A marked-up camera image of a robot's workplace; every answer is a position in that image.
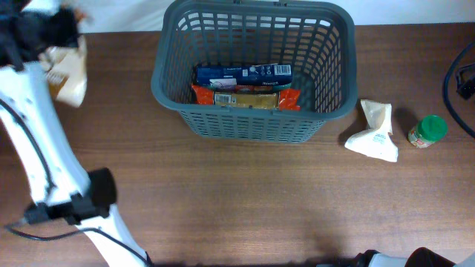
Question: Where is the brown white rice bag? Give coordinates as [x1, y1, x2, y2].
[39, 36, 88, 108]

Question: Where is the green lid jar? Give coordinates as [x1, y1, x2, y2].
[407, 115, 448, 148]

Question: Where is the cream paper bag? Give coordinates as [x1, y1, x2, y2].
[344, 99, 399, 162]

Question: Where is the grey plastic basket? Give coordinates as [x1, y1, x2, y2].
[151, 1, 358, 143]

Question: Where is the orange pasta packet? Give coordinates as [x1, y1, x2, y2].
[191, 85, 301, 111]

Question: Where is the blue foil box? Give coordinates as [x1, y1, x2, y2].
[194, 64, 293, 91]

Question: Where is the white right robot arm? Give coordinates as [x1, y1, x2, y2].
[344, 99, 455, 267]

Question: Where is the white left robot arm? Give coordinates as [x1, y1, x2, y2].
[1, 1, 151, 266]

